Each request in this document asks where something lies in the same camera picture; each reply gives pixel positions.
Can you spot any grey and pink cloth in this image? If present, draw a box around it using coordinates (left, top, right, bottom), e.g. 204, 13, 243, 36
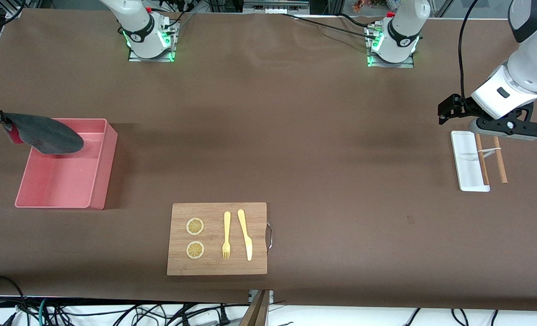
4, 113, 85, 154

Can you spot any white rectangular tray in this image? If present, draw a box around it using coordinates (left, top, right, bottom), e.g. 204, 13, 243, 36
451, 130, 491, 192

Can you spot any pink plastic bin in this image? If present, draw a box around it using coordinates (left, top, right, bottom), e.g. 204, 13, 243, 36
15, 118, 119, 211

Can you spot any grey metal box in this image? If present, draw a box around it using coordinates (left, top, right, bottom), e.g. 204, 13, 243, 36
243, 0, 311, 14

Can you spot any yellow plastic knife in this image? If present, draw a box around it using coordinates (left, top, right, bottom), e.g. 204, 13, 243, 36
237, 209, 254, 262

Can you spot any yellow plastic fork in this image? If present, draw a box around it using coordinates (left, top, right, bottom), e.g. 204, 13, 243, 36
222, 211, 231, 260

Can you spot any bamboo cutting board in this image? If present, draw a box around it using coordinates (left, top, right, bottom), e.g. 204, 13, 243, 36
167, 202, 274, 276

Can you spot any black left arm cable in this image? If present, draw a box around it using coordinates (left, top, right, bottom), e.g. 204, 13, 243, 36
458, 0, 479, 101

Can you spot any aluminium frame profile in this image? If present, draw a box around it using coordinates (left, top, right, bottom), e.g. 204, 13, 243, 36
4, 0, 24, 19

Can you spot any black table cable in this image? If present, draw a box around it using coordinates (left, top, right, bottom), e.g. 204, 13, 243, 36
281, 13, 378, 39

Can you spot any green floor cable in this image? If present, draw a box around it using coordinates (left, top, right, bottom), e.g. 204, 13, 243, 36
38, 297, 51, 326

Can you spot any wooden post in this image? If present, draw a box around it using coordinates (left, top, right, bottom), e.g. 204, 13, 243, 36
238, 290, 271, 326

